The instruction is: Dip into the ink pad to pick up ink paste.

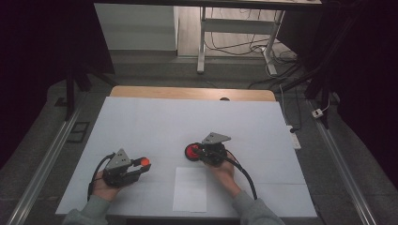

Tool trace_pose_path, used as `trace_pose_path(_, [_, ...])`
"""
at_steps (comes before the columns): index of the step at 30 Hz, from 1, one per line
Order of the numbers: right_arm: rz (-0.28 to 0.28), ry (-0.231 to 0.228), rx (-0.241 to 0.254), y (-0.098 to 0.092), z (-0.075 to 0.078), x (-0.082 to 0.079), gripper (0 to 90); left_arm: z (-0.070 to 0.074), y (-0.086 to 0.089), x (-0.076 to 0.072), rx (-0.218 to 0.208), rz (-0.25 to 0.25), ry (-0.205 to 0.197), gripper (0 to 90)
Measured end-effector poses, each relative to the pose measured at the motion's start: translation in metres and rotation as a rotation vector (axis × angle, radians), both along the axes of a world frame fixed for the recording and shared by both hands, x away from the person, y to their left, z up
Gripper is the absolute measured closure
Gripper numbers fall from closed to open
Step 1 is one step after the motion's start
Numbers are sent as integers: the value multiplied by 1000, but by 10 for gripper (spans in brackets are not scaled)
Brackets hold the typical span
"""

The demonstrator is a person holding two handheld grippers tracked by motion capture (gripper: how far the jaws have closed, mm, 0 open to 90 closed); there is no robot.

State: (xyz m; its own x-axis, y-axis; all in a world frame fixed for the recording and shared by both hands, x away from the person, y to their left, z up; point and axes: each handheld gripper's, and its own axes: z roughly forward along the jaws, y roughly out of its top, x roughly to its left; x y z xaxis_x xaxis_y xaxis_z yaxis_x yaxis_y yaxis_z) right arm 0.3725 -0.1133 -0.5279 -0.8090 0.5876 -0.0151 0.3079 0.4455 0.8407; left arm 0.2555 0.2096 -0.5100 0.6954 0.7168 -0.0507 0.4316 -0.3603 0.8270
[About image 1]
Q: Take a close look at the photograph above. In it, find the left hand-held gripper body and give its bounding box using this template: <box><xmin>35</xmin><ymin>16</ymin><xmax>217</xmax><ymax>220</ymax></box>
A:
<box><xmin>101</xmin><ymin>148</ymin><xmax>143</xmax><ymax>188</ymax></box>

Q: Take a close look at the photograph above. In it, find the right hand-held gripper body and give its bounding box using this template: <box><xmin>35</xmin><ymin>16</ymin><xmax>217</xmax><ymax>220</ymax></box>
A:
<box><xmin>199</xmin><ymin>131</ymin><xmax>232</xmax><ymax>167</ymax></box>

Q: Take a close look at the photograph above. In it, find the round red ink pad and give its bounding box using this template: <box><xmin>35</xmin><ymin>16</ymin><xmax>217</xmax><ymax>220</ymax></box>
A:
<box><xmin>184</xmin><ymin>142</ymin><xmax>204</xmax><ymax>162</ymax></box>

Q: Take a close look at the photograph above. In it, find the person's left hand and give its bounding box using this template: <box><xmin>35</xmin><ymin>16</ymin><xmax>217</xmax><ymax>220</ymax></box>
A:
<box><xmin>92</xmin><ymin>170</ymin><xmax>122</xmax><ymax>203</ymax></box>

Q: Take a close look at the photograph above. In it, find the person's right hand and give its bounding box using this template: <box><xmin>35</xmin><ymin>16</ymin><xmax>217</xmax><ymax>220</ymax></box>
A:
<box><xmin>207</xmin><ymin>152</ymin><xmax>242</xmax><ymax>199</ymax></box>

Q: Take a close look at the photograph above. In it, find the white paper sheet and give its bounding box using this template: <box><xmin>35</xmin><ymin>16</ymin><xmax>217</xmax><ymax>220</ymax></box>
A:
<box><xmin>172</xmin><ymin>166</ymin><xmax>208</xmax><ymax>214</ymax></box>

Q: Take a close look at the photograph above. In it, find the wooden table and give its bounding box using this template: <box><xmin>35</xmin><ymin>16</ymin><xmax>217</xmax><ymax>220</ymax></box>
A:
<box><xmin>109</xmin><ymin>85</ymin><xmax>277</xmax><ymax>102</ymax></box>

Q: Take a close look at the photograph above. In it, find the white power strip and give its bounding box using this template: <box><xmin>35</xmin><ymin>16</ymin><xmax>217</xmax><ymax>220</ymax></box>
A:
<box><xmin>285</xmin><ymin>125</ymin><xmax>302</xmax><ymax>151</ymax></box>

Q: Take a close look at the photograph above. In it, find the black stand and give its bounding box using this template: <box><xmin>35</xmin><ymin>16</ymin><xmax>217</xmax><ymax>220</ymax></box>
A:
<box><xmin>280</xmin><ymin>59</ymin><xmax>334</xmax><ymax>129</ymax></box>
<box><xmin>63</xmin><ymin>60</ymin><xmax>119</xmax><ymax>122</ymax></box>

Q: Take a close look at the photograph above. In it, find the white cabinet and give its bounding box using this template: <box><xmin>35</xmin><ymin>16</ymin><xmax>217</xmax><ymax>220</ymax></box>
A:
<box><xmin>93</xmin><ymin>3</ymin><xmax>179</xmax><ymax>52</ymax></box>

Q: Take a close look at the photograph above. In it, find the left hand-held gripper cable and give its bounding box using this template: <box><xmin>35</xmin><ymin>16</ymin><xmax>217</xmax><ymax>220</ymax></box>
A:
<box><xmin>86</xmin><ymin>152</ymin><xmax>116</xmax><ymax>203</ymax></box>

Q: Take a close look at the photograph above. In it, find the hand-held gripper cable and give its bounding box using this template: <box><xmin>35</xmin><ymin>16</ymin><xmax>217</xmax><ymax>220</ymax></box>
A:
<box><xmin>86</xmin><ymin>152</ymin><xmax>116</xmax><ymax>203</ymax></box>
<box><xmin>215</xmin><ymin>149</ymin><xmax>258</xmax><ymax>202</ymax></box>

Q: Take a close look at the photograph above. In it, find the right hand-held gripper cable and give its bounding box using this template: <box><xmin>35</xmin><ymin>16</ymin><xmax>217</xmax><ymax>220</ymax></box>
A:
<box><xmin>215</xmin><ymin>149</ymin><xmax>258</xmax><ymax>202</ymax></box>

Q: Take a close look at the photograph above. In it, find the black floor frame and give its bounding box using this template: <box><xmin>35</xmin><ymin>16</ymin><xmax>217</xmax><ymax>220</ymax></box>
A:
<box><xmin>67</xmin><ymin>121</ymin><xmax>91</xmax><ymax>144</ymax></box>

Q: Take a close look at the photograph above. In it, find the aluminium floor rail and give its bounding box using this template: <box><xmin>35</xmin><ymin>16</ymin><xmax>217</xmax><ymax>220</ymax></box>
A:
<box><xmin>6</xmin><ymin>104</ymin><xmax>83</xmax><ymax>225</ymax></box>
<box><xmin>307</xmin><ymin>98</ymin><xmax>379</xmax><ymax>225</ymax></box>

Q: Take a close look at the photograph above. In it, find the tangle of floor cables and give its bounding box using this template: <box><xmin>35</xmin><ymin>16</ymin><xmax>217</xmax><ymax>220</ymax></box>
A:
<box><xmin>205</xmin><ymin>7</ymin><xmax>301</xmax><ymax>90</ymax></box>

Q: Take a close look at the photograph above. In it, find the white desk frame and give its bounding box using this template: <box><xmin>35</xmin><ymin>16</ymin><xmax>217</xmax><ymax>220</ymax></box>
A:
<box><xmin>196</xmin><ymin>6</ymin><xmax>286</xmax><ymax>76</ymax></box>

